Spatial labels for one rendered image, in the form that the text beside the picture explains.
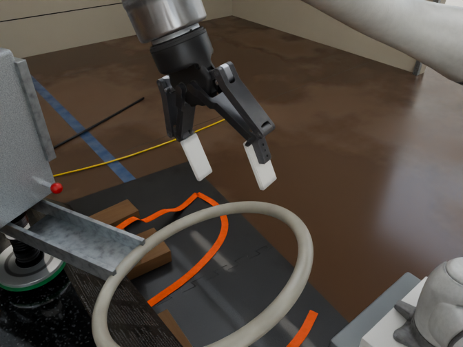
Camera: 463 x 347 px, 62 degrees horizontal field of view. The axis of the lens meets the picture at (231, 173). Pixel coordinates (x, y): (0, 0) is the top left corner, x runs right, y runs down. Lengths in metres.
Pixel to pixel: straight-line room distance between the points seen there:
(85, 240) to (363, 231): 1.99
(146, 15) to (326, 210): 2.48
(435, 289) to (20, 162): 1.07
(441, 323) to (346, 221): 1.80
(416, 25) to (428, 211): 2.57
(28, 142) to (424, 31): 0.94
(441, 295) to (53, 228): 1.00
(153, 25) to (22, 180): 0.78
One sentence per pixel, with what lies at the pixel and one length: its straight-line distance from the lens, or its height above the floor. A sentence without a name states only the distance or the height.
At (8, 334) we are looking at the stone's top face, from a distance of 1.35.
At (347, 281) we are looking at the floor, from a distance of 2.42.
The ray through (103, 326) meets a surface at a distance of 0.86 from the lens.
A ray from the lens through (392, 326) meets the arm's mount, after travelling 1.23.
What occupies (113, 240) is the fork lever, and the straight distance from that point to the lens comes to 1.11.
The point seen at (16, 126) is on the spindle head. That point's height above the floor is 1.34.
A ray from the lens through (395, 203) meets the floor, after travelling 3.06.
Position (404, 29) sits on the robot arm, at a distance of 0.56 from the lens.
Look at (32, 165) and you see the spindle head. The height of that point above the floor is 1.22.
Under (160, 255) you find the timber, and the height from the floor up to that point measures 0.11.
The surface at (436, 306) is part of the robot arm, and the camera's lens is 1.06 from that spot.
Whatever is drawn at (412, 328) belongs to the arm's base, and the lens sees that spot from 1.20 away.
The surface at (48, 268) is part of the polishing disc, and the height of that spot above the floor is 0.86.
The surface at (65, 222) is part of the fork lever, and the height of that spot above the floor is 1.06.
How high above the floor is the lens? 1.82
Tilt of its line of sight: 36 degrees down
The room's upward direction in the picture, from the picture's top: straight up
